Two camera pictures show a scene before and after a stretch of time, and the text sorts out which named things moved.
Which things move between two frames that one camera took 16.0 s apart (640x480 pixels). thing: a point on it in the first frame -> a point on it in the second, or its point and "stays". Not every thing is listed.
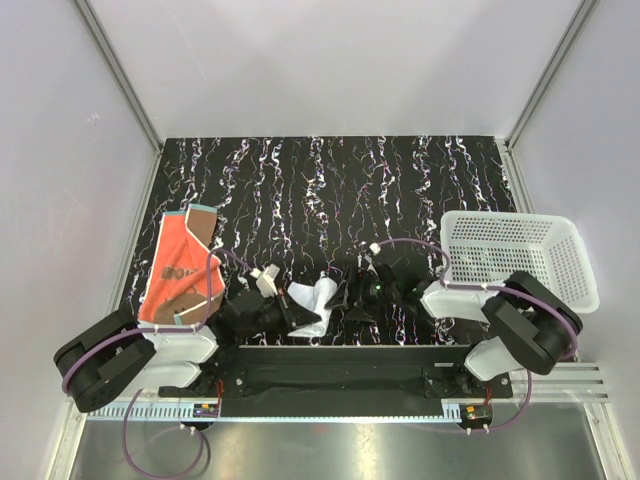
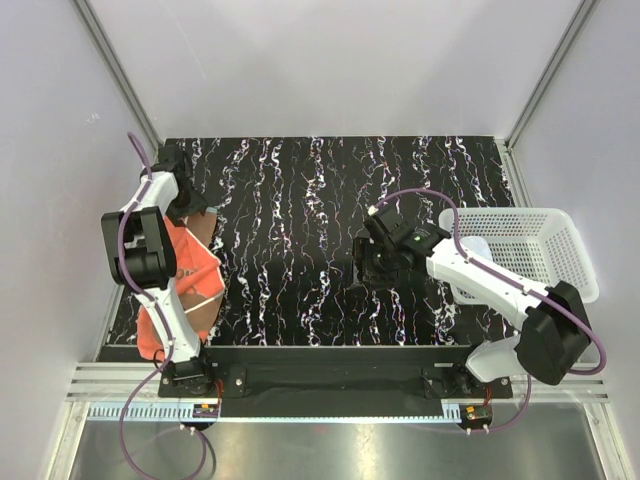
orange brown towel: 175,291 stays
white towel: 314,298 -> 477,244
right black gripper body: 371,293 -> 379,266
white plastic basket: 488,247 stays
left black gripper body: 275,313 -> 185,205
